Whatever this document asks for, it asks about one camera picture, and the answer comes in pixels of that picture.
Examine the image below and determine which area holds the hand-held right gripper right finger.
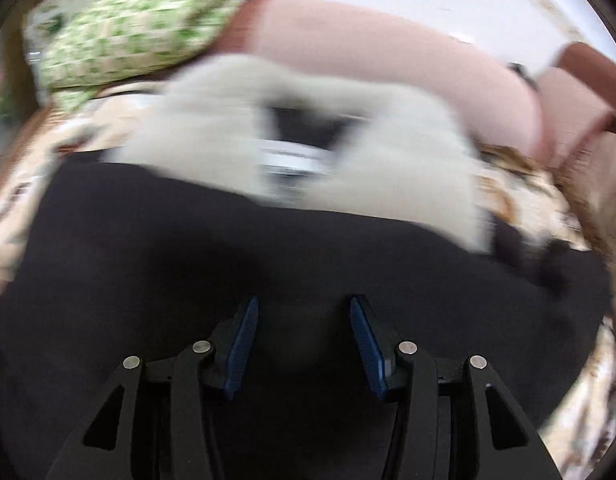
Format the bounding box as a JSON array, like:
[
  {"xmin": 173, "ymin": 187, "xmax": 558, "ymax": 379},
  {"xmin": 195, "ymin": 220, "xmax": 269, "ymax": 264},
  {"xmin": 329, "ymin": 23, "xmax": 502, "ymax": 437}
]
[{"xmin": 349, "ymin": 294, "xmax": 565, "ymax": 480}]

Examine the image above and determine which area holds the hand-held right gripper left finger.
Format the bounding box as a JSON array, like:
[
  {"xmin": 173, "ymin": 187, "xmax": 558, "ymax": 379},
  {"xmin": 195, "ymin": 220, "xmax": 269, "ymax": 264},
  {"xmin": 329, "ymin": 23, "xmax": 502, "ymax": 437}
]
[{"xmin": 46, "ymin": 294, "xmax": 261, "ymax": 480}]

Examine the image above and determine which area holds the black garment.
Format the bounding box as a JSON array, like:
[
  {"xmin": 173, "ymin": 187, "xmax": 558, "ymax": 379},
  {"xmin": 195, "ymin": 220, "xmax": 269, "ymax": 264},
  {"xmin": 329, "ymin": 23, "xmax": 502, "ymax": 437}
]
[{"xmin": 0, "ymin": 152, "xmax": 615, "ymax": 480}]

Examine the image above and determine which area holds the white cloth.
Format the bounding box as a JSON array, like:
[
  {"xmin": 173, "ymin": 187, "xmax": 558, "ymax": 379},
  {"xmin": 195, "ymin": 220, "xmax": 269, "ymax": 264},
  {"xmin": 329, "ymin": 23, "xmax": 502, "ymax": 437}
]
[{"xmin": 102, "ymin": 54, "xmax": 495, "ymax": 257}]

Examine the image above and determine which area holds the leaf print blanket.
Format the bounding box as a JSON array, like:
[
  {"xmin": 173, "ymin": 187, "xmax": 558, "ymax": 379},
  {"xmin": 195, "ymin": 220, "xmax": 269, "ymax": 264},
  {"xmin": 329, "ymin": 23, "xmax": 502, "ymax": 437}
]
[{"xmin": 0, "ymin": 80, "xmax": 616, "ymax": 477}]

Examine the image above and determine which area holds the brown quilted bed cover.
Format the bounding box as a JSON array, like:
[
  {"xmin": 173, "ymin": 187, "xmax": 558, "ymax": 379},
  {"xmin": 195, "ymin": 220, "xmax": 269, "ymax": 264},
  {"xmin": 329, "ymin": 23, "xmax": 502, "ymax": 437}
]
[{"xmin": 553, "ymin": 130, "xmax": 616, "ymax": 281}]

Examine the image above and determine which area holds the pink headboard cushion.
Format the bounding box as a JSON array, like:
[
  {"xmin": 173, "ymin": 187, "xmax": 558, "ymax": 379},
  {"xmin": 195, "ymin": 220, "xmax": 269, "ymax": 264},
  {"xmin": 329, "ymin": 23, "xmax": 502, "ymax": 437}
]
[{"xmin": 220, "ymin": 0, "xmax": 616, "ymax": 168}]

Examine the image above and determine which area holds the green checkered quilt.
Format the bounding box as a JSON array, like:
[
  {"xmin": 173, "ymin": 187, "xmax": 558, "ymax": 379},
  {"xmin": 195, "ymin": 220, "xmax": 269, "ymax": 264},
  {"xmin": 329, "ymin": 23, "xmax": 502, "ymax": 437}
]
[{"xmin": 24, "ymin": 0, "xmax": 283, "ymax": 113}]

